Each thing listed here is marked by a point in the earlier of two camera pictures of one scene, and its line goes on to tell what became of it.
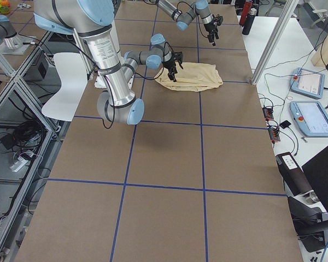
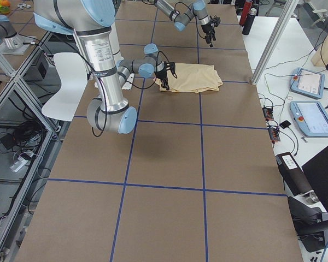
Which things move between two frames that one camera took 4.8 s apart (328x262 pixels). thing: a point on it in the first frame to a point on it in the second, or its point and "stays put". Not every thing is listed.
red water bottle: (247, 9) stays put
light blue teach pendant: (307, 82) stays put
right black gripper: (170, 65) to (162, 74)
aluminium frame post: (292, 7) stays put
